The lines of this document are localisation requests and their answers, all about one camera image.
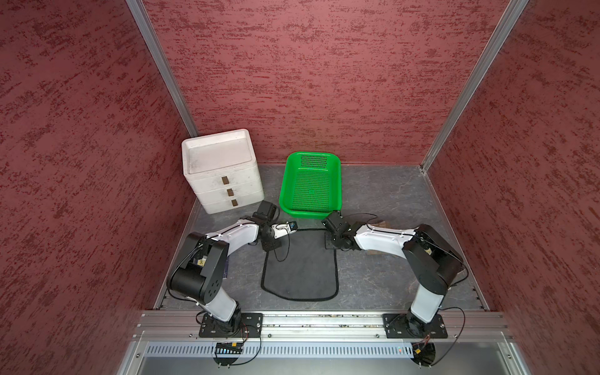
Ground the grey blue cloth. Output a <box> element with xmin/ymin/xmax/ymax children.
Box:
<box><xmin>261</xmin><ymin>228</ymin><xmax>339</xmax><ymax>303</ymax></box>

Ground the brown striped dishcloth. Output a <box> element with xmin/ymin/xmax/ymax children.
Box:
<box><xmin>367</xmin><ymin>219</ymin><xmax>391</xmax><ymax>256</ymax></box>

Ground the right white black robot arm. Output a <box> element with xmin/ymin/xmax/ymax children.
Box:
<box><xmin>321</xmin><ymin>211</ymin><xmax>465</xmax><ymax>341</ymax></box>

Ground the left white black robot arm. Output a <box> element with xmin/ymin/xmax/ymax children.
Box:
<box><xmin>166</xmin><ymin>201</ymin><xmax>278</xmax><ymax>336</ymax></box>

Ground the green plastic basket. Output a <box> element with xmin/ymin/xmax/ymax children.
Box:
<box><xmin>279</xmin><ymin>152</ymin><xmax>342</xmax><ymax>220</ymax></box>

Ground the blue book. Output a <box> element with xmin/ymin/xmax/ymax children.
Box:
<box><xmin>223</xmin><ymin>256</ymin><xmax>230</xmax><ymax>280</ymax></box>

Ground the white three-drawer cabinet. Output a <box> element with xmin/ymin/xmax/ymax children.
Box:
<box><xmin>181</xmin><ymin>129</ymin><xmax>265</xmax><ymax>214</ymax></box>

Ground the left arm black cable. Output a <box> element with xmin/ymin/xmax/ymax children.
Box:
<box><xmin>272</xmin><ymin>231</ymin><xmax>292</xmax><ymax>263</ymax></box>

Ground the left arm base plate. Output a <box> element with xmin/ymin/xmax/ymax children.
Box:
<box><xmin>196</xmin><ymin>312</ymin><xmax>264</xmax><ymax>339</ymax></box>

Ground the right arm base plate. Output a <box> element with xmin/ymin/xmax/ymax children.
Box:
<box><xmin>382</xmin><ymin>312</ymin><xmax>448</xmax><ymax>340</ymax></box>

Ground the aluminium rail frame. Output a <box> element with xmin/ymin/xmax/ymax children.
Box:
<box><xmin>119</xmin><ymin>308</ymin><xmax>529</xmax><ymax>374</ymax></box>

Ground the left metal corner post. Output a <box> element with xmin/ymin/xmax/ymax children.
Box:
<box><xmin>126</xmin><ymin>0</ymin><xmax>198</xmax><ymax>137</ymax></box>

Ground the metal corner post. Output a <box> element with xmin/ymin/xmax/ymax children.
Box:
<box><xmin>126</xmin><ymin>0</ymin><xmax>198</xmax><ymax>137</ymax></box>
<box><xmin>420</xmin><ymin>0</ymin><xmax>528</xmax><ymax>175</ymax></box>

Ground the right metal corner post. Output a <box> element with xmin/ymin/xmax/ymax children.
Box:
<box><xmin>420</xmin><ymin>0</ymin><xmax>528</xmax><ymax>175</ymax></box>

